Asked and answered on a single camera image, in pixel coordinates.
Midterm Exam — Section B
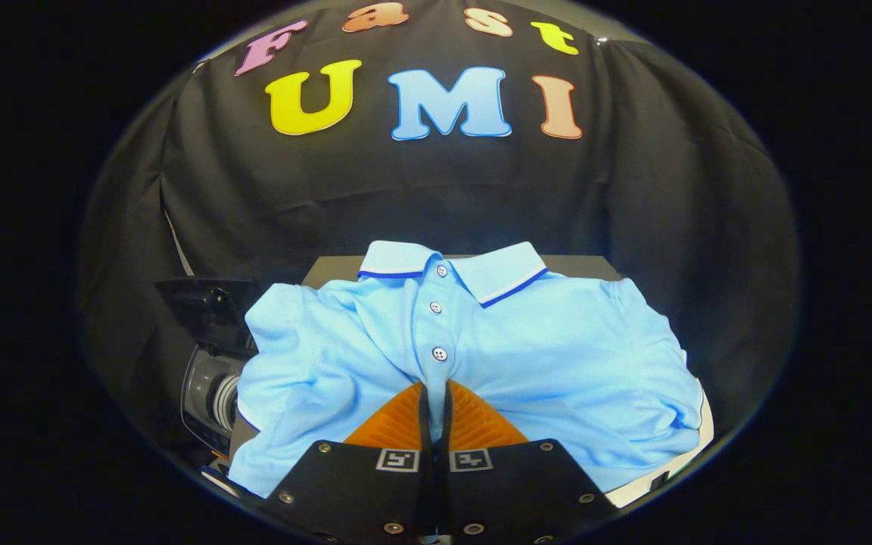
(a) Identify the beige cabinet with dark frame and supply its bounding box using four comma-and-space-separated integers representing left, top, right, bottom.
228, 255, 715, 508

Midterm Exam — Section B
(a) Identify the light blue polo shirt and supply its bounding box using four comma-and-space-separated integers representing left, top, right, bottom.
228, 241, 705, 498

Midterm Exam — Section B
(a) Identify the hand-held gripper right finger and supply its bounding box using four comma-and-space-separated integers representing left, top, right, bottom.
436, 378, 618, 544

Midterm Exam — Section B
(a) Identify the black backdrop cloth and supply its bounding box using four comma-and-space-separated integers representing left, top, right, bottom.
76, 0, 800, 455

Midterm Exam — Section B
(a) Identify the grey washing machine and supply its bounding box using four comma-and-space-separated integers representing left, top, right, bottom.
179, 344, 255, 459

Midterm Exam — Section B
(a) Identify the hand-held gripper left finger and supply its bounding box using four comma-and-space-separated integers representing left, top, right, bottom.
258, 381, 437, 544

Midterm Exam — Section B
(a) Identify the dark washing machine lid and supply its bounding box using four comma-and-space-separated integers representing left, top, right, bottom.
156, 276, 263, 355

